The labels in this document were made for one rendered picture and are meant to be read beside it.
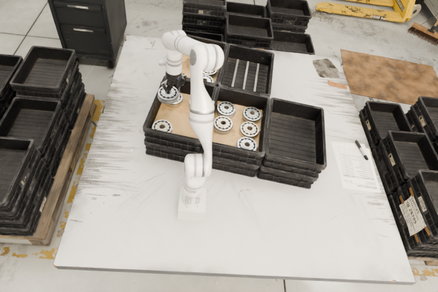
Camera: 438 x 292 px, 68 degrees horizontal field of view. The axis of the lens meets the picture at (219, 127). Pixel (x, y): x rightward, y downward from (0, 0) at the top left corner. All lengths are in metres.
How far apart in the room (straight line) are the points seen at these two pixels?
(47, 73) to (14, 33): 1.39
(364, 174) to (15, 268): 2.12
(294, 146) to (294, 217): 0.36
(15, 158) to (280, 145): 1.50
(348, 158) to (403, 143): 0.86
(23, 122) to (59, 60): 0.54
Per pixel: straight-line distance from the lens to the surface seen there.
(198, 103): 1.15
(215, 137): 1.68
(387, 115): 3.12
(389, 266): 1.82
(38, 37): 3.82
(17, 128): 2.47
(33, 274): 2.38
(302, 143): 1.79
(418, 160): 2.76
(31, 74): 2.64
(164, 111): 1.78
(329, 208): 1.79
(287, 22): 3.26
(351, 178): 1.95
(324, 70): 2.49
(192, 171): 1.24
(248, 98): 1.81
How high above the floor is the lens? 2.17
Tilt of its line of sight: 51 degrees down
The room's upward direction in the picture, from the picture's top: 11 degrees clockwise
